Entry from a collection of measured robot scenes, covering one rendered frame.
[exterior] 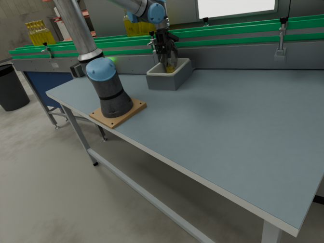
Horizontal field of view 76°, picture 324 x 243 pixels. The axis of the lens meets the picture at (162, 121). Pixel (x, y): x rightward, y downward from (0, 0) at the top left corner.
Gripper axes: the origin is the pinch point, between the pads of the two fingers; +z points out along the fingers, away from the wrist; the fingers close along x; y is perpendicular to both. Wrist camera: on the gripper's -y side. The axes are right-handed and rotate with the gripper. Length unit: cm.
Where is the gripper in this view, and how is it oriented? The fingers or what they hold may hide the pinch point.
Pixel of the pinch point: (171, 64)
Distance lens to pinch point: 122.0
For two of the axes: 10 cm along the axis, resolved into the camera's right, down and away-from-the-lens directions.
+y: -5.1, 5.6, -6.5
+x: 8.4, 1.5, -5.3
